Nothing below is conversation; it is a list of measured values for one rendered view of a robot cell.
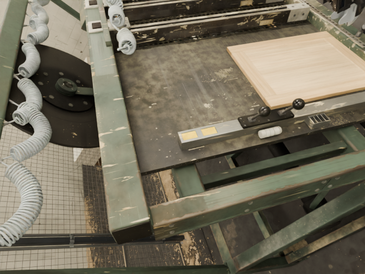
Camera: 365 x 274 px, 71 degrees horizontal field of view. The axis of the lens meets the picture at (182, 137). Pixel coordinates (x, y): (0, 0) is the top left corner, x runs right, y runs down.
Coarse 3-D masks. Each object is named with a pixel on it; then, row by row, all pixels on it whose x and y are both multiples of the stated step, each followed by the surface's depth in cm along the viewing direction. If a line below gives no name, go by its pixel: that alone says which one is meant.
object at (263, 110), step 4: (260, 108) 79; (264, 108) 78; (268, 108) 78; (260, 112) 79; (264, 112) 78; (268, 112) 78; (252, 116) 90; (256, 116) 85; (264, 116) 79; (248, 120) 89; (252, 120) 89
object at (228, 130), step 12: (348, 96) 100; (360, 96) 100; (312, 108) 96; (324, 108) 96; (336, 108) 96; (348, 108) 98; (360, 108) 101; (288, 120) 93; (300, 120) 95; (180, 132) 88; (228, 132) 88; (240, 132) 90; (252, 132) 92; (180, 144) 87; (192, 144) 87; (204, 144) 89
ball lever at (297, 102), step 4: (296, 100) 81; (300, 100) 81; (292, 104) 82; (296, 104) 81; (300, 104) 80; (304, 104) 81; (288, 108) 87; (292, 108) 85; (296, 108) 82; (300, 108) 81; (280, 112) 91; (284, 112) 90
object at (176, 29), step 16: (112, 0) 113; (208, 16) 134; (224, 16) 136; (240, 16) 135; (256, 16) 137; (272, 16) 140; (288, 16) 143; (304, 16) 146; (96, 32) 117; (144, 32) 126; (160, 32) 128; (176, 32) 131; (192, 32) 133; (208, 32) 136
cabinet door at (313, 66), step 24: (240, 48) 125; (264, 48) 125; (288, 48) 126; (312, 48) 126; (336, 48) 125; (264, 72) 113; (288, 72) 113; (312, 72) 113; (336, 72) 114; (360, 72) 114; (264, 96) 103; (288, 96) 103; (312, 96) 103
